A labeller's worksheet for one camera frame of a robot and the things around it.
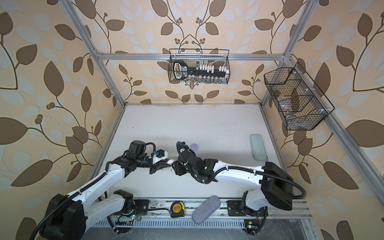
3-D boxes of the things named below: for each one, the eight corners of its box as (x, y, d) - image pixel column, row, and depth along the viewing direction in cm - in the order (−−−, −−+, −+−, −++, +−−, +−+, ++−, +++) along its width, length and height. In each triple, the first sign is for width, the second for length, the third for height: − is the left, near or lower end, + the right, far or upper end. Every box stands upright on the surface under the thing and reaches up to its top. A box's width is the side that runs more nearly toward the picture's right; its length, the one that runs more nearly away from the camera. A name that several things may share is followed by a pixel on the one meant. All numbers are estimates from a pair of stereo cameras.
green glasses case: (254, 160, 93) (256, 158, 90) (248, 137, 104) (249, 134, 101) (266, 160, 93) (269, 158, 90) (259, 137, 104) (261, 134, 101)
